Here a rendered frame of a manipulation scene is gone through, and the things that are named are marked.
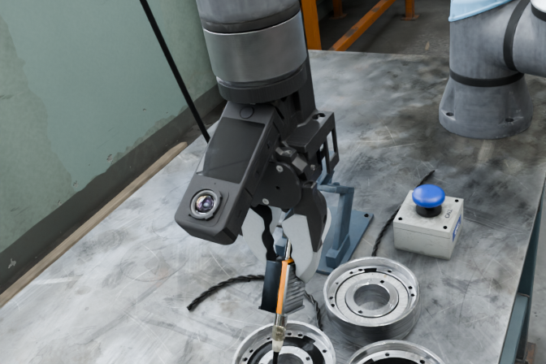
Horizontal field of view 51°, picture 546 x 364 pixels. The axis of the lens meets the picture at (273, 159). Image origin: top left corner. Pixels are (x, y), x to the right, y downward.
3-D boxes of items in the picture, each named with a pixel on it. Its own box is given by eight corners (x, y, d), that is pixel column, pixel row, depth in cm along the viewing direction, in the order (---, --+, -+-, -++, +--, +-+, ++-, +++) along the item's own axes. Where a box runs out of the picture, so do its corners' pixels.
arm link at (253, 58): (271, 35, 38) (175, 32, 42) (282, 96, 40) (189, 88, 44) (316, -2, 43) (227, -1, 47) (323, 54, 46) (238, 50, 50)
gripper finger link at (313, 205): (337, 244, 50) (315, 159, 46) (331, 256, 49) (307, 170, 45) (291, 239, 52) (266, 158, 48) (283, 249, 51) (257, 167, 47)
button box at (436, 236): (450, 261, 70) (450, 230, 67) (394, 248, 73) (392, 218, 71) (465, 221, 76) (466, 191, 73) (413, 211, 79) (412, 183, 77)
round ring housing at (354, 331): (426, 352, 59) (425, 324, 57) (326, 353, 61) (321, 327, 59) (415, 279, 68) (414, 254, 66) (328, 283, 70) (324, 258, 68)
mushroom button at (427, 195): (440, 235, 70) (439, 202, 68) (409, 228, 72) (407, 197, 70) (448, 215, 73) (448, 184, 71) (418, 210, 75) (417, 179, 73)
